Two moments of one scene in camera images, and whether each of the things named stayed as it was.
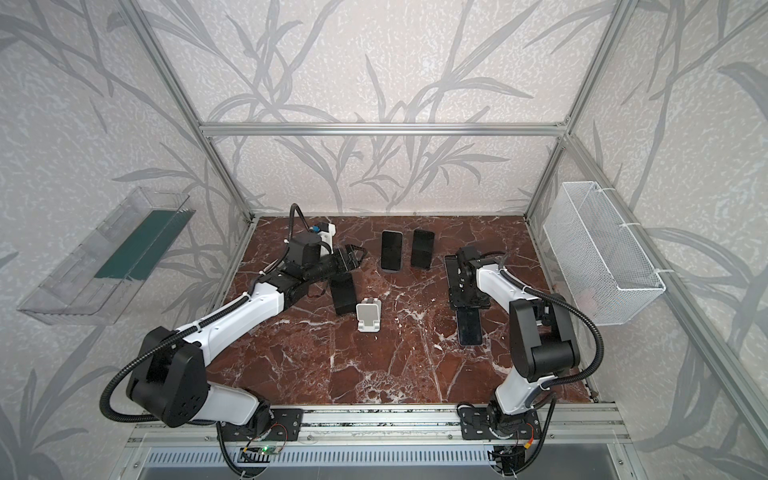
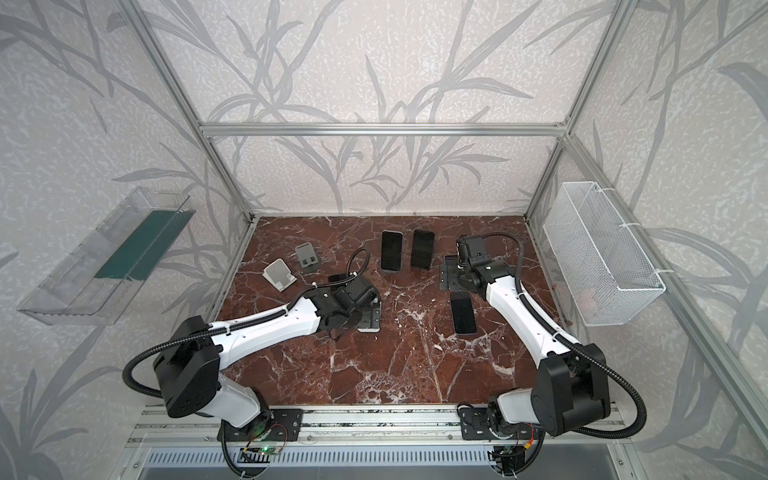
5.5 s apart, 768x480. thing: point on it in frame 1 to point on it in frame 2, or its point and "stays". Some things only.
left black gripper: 343,261 to 365,301
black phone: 391,250 stays
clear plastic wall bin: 93,286 stays
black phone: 422,249 stays
